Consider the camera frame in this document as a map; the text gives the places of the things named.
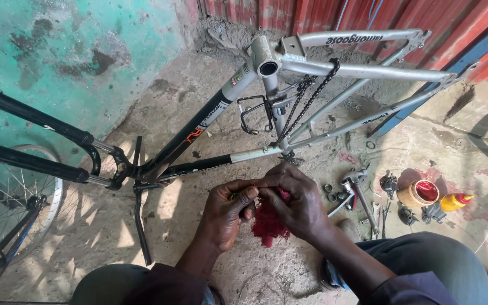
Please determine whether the person's right hand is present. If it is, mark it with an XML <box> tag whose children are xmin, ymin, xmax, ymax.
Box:
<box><xmin>257</xmin><ymin>162</ymin><xmax>334</xmax><ymax>243</ymax></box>

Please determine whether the person's left hand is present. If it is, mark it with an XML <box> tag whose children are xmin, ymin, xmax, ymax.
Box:
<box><xmin>196</xmin><ymin>179</ymin><xmax>266</xmax><ymax>253</ymax></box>

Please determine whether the red rag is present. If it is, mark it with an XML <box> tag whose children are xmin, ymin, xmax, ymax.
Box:
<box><xmin>250</xmin><ymin>188</ymin><xmax>292</xmax><ymax>249</ymax></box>

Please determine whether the cluster of small metal rings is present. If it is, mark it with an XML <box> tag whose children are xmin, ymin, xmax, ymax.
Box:
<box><xmin>323</xmin><ymin>183</ymin><xmax>350</xmax><ymax>202</ymax></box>

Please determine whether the person's shoe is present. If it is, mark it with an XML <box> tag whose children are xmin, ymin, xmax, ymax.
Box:
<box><xmin>337</xmin><ymin>218</ymin><xmax>361</xmax><ymax>244</ymax></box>

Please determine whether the large metal wrench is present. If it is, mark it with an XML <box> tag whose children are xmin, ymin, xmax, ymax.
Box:
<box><xmin>341</xmin><ymin>169</ymin><xmax>381</xmax><ymax>236</ymax></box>

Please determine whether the flat silver spanner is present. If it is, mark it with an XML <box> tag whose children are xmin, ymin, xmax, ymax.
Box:
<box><xmin>370</xmin><ymin>202</ymin><xmax>381</xmax><ymax>240</ymax></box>

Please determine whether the black derailleur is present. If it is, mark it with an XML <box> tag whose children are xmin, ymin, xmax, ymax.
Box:
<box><xmin>380</xmin><ymin>171</ymin><xmax>400</xmax><ymax>200</ymax></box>

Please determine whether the black bottle cage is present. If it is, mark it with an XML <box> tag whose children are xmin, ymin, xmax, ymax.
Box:
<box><xmin>237</xmin><ymin>96</ymin><xmax>274</xmax><ymax>135</ymax></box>

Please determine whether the small black bicycle part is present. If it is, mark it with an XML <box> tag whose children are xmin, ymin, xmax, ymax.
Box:
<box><xmin>398</xmin><ymin>206</ymin><xmax>419</xmax><ymax>226</ymax></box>

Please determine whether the tub of red grease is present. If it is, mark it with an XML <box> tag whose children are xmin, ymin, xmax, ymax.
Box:
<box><xmin>397</xmin><ymin>180</ymin><xmax>440</xmax><ymax>208</ymax></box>

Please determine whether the person's left leg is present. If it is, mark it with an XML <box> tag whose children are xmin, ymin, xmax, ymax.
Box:
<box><xmin>69</xmin><ymin>263</ymin><xmax>225</xmax><ymax>305</ymax></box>

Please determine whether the person's leg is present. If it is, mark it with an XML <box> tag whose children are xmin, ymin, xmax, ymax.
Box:
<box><xmin>69</xmin><ymin>263</ymin><xmax>225</xmax><ymax>305</ymax></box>
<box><xmin>319</xmin><ymin>232</ymin><xmax>488</xmax><ymax>305</ymax></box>

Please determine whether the black brake part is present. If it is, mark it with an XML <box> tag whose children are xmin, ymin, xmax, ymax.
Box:
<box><xmin>421</xmin><ymin>202</ymin><xmax>447</xmax><ymax>225</ymax></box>

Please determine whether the person's right leg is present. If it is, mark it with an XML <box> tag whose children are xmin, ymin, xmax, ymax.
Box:
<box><xmin>319</xmin><ymin>232</ymin><xmax>488</xmax><ymax>305</ymax></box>

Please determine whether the yellow bottle with red cap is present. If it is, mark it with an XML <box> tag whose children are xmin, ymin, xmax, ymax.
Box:
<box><xmin>440</xmin><ymin>193</ymin><xmax>475</xmax><ymax>212</ymax></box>

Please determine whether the spoked bicycle wheel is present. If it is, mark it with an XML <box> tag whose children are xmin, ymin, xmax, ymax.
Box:
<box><xmin>0</xmin><ymin>144</ymin><xmax>64</xmax><ymax>299</ymax></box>

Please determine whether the red corrugated metal gate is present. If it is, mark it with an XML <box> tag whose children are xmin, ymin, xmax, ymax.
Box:
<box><xmin>195</xmin><ymin>0</ymin><xmax>488</xmax><ymax>87</ymax></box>

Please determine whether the blue metal beam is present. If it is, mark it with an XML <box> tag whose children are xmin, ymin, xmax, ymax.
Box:
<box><xmin>367</xmin><ymin>12</ymin><xmax>488</xmax><ymax>143</ymax></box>

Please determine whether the black suspension fork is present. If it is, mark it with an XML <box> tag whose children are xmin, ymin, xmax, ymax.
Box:
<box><xmin>0</xmin><ymin>80</ymin><xmax>140</xmax><ymax>192</ymax></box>

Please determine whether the front derailleur on frame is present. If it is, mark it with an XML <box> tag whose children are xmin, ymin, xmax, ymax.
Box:
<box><xmin>278</xmin><ymin>150</ymin><xmax>305</xmax><ymax>167</ymax></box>

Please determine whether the thin steel cable loop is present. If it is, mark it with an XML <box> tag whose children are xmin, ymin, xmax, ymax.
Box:
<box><xmin>237</xmin><ymin>273</ymin><xmax>287</xmax><ymax>305</ymax></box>

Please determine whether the black handlebar with stem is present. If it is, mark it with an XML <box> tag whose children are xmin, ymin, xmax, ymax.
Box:
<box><xmin>132</xmin><ymin>136</ymin><xmax>173</xmax><ymax>267</ymax></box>

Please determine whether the black bicycle chain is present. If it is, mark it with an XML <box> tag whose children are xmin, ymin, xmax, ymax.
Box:
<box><xmin>274</xmin><ymin>58</ymin><xmax>341</xmax><ymax>145</ymax></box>

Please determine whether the silver and black bicycle frame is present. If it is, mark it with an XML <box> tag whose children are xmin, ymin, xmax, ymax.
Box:
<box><xmin>136</xmin><ymin>29</ymin><xmax>481</xmax><ymax>188</ymax></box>

